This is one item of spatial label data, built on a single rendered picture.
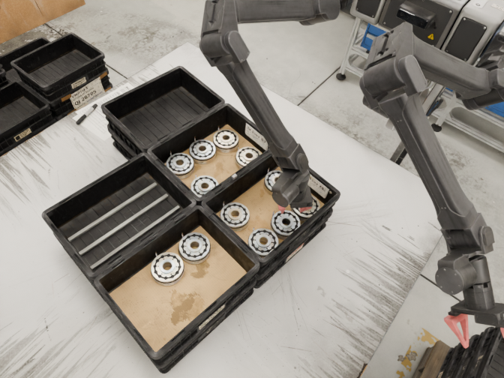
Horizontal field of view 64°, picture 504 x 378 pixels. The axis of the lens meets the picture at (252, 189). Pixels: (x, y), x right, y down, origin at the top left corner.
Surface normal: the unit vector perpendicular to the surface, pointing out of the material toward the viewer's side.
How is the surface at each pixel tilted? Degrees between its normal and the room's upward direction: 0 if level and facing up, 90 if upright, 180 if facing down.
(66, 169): 0
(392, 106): 87
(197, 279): 0
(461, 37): 90
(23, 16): 72
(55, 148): 0
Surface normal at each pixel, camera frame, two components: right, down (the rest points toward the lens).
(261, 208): 0.07, -0.58
